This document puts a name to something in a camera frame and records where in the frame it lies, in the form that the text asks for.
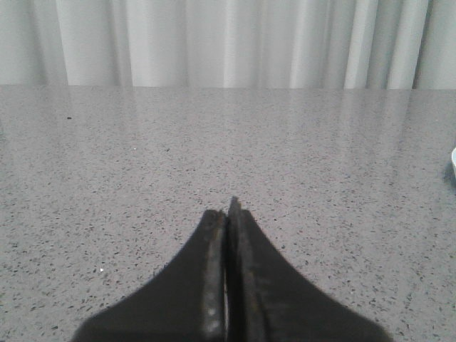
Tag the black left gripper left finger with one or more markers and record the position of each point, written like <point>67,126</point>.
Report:
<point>184,302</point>

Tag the light blue round plate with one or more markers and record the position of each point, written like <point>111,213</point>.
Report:
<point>453,161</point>

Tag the white pleated curtain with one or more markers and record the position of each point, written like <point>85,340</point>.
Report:
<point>230,44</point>

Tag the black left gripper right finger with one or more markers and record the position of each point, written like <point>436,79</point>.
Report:
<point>269,300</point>

